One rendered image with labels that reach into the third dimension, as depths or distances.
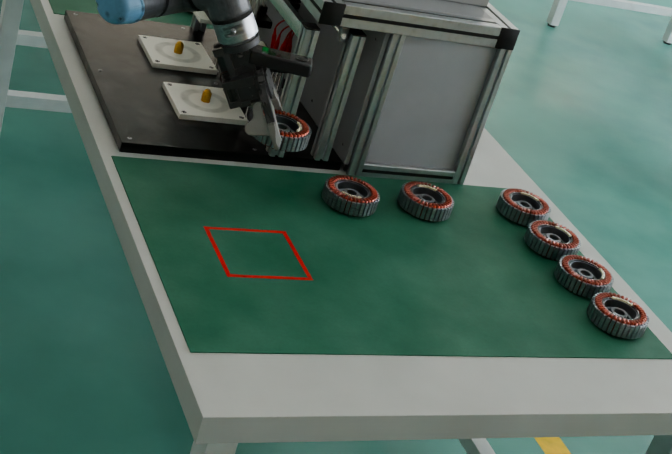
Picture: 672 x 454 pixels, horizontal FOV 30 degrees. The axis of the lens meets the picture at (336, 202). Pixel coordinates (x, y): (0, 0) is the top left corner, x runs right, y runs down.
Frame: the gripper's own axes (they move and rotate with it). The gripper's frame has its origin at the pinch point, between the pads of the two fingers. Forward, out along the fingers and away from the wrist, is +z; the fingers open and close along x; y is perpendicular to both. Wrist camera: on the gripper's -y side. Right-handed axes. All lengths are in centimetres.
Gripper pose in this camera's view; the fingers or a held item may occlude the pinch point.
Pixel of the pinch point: (281, 133)
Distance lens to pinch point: 234.4
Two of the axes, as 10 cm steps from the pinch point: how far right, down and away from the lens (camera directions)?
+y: -9.7, 2.3, 1.2
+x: 0.1, 4.8, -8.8
